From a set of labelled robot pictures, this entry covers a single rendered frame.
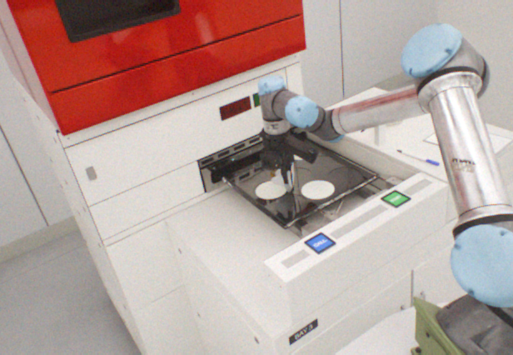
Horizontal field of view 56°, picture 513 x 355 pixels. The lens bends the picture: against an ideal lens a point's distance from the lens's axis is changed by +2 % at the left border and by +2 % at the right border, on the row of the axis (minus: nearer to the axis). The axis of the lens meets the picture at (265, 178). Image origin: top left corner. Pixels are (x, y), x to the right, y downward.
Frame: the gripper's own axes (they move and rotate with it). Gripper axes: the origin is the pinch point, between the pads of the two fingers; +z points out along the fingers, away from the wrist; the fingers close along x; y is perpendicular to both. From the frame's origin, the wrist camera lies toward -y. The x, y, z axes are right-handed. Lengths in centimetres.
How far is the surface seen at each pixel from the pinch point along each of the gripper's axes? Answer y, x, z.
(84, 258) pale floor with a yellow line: 147, -40, 91
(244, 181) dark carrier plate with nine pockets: 17.3, -3.4, 1.4
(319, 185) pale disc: -7.6, -4.5, 1.3
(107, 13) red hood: 38, 13, -57
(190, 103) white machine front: 31.1, -3.9, -25.6
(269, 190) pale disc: 7.2, 0.6, 1.2
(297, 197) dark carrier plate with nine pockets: -2.7, 2.5, 1.4
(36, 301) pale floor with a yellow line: 152, -6, 91
